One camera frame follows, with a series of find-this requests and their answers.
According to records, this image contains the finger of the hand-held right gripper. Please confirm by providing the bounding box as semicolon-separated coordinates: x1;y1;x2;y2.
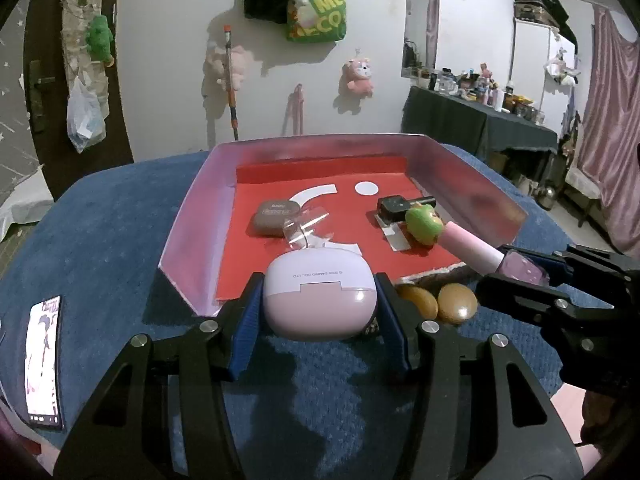
500;243;576;286
474;276;573;332

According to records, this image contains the grey star-print sheet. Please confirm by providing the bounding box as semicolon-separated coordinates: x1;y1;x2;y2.
0;0;51;196

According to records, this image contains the smartphone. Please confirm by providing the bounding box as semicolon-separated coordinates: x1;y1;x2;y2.
22;295;65;431

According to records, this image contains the table with dark cloth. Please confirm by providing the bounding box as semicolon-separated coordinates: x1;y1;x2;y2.
400;85;560;186

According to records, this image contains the metal pot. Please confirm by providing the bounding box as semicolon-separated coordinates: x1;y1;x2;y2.
535;182;557;212

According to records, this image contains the white plush bag charm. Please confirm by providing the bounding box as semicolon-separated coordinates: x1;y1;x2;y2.
287;0;317;36

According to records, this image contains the white wardrobe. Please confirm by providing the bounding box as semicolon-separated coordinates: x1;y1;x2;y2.
512;0;581;131

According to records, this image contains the dark brown door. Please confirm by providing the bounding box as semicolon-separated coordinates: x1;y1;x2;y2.
27;0;136;201

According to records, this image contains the clear plastic bag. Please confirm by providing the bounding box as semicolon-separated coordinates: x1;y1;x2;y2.
66;77;107;155

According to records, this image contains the green plush toy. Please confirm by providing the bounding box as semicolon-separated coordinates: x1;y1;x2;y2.
84;14;117;67

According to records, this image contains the white plush toy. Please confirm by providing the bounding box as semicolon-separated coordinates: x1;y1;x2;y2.
545;47;582;85

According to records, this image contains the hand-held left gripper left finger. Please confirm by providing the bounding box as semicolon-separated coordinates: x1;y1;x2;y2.
52;271;266;480

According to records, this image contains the green tote bag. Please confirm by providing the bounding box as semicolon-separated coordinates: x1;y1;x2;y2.
286;0;348;45

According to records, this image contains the pink curtain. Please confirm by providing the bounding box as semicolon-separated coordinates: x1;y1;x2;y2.
565;5;640;256

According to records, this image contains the green duck toy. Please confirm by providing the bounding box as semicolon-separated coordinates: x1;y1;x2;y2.
404;202;446;246

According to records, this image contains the dark luggage case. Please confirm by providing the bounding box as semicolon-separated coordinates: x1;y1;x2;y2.
514;0;578;41

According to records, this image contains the lilac earbuds case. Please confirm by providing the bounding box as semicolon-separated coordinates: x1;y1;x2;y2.
262;249;378;343

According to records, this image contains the black nail polish bottle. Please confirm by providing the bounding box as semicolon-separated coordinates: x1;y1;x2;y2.
375;195;437;252

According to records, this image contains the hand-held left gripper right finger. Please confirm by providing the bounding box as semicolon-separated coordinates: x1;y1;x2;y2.
374;271;586;480

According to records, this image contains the wall mirror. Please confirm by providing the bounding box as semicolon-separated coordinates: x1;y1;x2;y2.
401;0;442;81

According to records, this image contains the white plastic sheet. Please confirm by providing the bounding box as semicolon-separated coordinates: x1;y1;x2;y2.
0;167;55;243

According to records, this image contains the shallow cardboard box red liner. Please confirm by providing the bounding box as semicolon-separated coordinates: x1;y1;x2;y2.
157;132;530;318

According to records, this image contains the brown eyeshadow case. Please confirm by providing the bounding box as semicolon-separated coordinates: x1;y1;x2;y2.
250;199;303;237

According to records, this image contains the purple nail polish pink cap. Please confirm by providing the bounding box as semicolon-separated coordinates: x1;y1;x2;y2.
439;220;551;288

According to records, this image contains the orange-tipped pencil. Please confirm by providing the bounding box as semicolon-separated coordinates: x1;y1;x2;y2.
222;24;241;142

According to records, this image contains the pink plush toy with horns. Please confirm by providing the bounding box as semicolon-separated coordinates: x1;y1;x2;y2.
340;50;376;100

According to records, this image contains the row of cosmetic bottles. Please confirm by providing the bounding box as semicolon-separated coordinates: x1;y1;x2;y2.
415;62;548;126

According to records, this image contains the hanging clear organizer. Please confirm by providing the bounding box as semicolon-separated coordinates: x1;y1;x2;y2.
59;0;111;126

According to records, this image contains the pale pink plush toy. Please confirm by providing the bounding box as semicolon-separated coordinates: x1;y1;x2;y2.
202;42;256;93

